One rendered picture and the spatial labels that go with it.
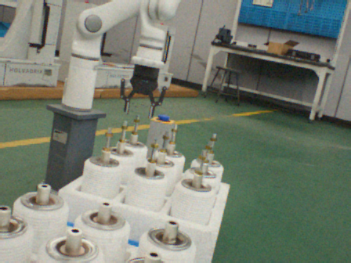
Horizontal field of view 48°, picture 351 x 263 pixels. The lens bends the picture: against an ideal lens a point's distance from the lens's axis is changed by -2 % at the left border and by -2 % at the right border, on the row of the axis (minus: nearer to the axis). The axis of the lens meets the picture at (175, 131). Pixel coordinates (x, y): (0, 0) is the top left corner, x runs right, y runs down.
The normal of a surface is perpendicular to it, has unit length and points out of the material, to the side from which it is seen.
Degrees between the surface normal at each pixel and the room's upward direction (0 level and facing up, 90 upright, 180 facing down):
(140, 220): 90
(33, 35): 90
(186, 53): 90
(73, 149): 88
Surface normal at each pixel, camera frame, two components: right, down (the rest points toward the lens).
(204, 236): -0.20, 0.16
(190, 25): -0.48, 0.08
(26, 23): 0.85, 0.26
